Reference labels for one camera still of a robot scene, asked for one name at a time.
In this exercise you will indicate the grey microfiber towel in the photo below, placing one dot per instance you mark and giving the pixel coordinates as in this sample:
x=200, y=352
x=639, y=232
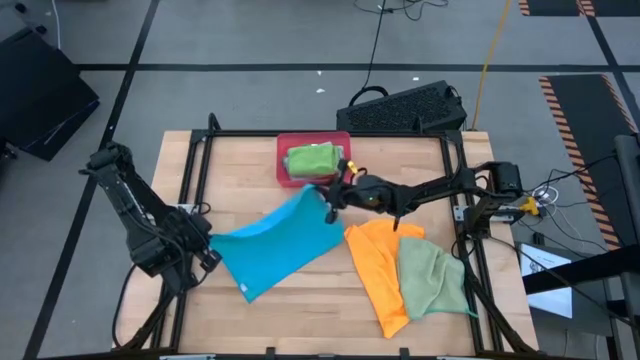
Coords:
x=343, y=152

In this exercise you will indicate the yellow plug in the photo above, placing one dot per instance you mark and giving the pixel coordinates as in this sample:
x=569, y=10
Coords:
x=529, y=205

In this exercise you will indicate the black metal stand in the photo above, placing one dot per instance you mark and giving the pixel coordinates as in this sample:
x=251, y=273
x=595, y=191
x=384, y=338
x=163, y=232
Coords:
x=575, y=272

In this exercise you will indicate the pale green microfiber towel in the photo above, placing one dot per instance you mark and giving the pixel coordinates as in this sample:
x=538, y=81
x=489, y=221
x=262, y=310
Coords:
x=430, y=280

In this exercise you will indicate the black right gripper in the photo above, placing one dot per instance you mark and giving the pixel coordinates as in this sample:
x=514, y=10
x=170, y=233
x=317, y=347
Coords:
x=370, y=195

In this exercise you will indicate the red plastic bin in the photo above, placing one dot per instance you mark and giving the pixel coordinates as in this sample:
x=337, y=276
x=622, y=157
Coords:
x=281, y=150

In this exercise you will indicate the large black case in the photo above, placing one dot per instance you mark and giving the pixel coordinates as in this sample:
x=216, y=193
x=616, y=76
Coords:
x=40, y=95

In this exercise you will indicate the yellow tag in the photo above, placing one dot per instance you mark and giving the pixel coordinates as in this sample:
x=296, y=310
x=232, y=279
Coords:
x=352, y=166

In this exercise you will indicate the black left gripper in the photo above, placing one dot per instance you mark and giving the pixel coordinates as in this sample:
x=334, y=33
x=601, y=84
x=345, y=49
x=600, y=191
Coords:
x=200, y=240

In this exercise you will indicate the bright green microfiber towel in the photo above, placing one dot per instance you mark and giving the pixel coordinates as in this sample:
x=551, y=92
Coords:
x=312, y=160

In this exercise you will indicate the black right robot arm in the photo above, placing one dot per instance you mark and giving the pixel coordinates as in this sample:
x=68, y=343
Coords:
x=435, y=190

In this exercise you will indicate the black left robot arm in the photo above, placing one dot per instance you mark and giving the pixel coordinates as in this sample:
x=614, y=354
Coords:
x=125, y=200

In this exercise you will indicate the orange microfiber towel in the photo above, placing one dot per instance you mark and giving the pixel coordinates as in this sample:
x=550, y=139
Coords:
x=375, y=270

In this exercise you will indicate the blue microfiber towel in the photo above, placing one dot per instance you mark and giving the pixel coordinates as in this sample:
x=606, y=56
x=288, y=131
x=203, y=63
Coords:
x=280, y=245

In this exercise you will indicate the black metal table frame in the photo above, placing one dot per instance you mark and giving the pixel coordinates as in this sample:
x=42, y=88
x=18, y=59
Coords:
x=240, y=133

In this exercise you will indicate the black perforated computer case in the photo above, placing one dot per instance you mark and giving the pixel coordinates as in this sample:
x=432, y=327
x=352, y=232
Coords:
x=400, y=107

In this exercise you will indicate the black hazard striped mat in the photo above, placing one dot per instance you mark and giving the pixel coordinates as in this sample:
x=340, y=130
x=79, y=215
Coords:
x=550, y=6
x=580, y=130

